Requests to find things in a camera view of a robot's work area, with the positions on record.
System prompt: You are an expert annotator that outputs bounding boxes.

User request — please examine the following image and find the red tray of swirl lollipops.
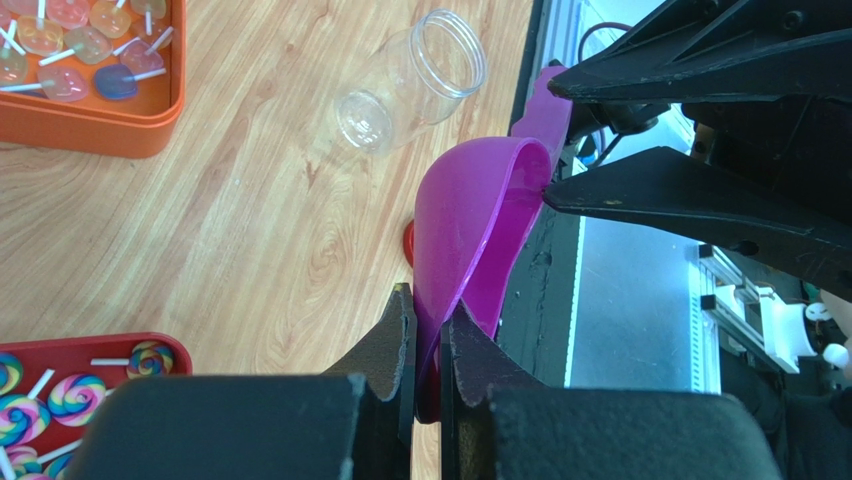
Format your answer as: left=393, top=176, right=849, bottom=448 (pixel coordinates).
left=1, top=332, right=192, bottom=479

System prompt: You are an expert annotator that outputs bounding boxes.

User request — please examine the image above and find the clear plastic jar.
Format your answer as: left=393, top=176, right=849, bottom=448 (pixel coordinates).
left=334, top=8, right=488, bottom=155

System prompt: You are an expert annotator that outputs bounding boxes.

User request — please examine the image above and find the red jar lid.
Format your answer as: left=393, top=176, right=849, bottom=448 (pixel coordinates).
left=402, top=221, right=414, bottom=266

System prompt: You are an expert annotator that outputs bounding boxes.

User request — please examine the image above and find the purple plastic scoop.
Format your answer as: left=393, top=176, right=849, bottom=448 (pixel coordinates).
left=412, top=65, right=573, bottom=424

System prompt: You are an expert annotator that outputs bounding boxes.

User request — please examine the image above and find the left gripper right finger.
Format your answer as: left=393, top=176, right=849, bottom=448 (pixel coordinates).
left=440, top=305, right=780, bottom=479

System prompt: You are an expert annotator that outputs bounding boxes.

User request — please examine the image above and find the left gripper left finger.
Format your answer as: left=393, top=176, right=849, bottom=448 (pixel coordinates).
left=65, top=283, right=417, bottom=479

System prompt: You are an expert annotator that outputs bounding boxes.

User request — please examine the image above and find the orange tray of lollipops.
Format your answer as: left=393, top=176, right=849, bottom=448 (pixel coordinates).
left=1, top=1, right=187, bottom=158

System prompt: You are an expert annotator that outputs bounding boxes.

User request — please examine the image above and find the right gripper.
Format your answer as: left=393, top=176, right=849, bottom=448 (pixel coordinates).
left=543, top=0, right=851, bottom=300

